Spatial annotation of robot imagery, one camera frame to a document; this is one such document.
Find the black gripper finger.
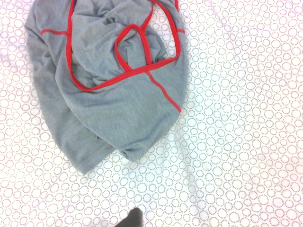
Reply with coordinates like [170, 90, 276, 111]
[118, 207, 144, 227]

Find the grey shirt with red trim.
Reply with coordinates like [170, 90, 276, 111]
[24, 0, 188, 176]

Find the white circle-patterned bed cover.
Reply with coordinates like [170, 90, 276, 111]
[0, 0, 303, 227]

